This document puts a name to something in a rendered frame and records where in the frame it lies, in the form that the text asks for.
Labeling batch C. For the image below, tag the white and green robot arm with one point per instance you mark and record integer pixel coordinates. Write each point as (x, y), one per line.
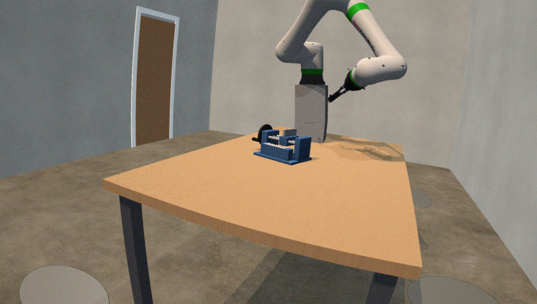
(293, 48)

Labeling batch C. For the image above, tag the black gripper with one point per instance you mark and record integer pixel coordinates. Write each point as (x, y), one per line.
(343, 89)

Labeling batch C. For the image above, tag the blue bench vise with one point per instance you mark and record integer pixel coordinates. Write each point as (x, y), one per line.
(269, 139)

